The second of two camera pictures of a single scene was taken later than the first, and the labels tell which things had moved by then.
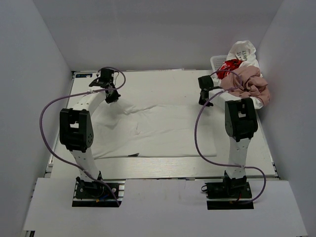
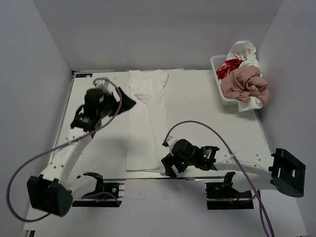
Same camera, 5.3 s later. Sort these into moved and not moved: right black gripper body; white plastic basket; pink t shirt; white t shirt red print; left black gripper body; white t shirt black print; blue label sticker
Moved: right black gripper body; left black gripper body; white t shirt black print
Not moved: white t shirt red print; white plastic basket; blue label sticker; pink t shirt
